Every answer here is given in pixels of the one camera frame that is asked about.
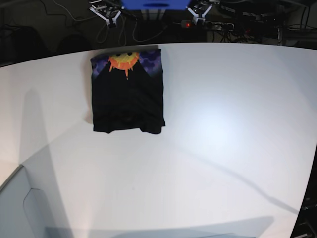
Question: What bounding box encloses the blue box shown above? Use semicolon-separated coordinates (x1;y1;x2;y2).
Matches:
121;0;191;10

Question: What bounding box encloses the black T-shirt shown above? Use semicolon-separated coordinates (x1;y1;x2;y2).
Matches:
90;49;165;134

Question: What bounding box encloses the grey power strip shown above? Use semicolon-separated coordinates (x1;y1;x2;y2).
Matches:
180;20;235;32

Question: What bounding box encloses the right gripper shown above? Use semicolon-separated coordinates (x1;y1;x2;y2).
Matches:
88;0;121;24

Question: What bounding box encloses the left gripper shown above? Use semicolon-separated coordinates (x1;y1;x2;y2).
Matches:
187;0;219;19

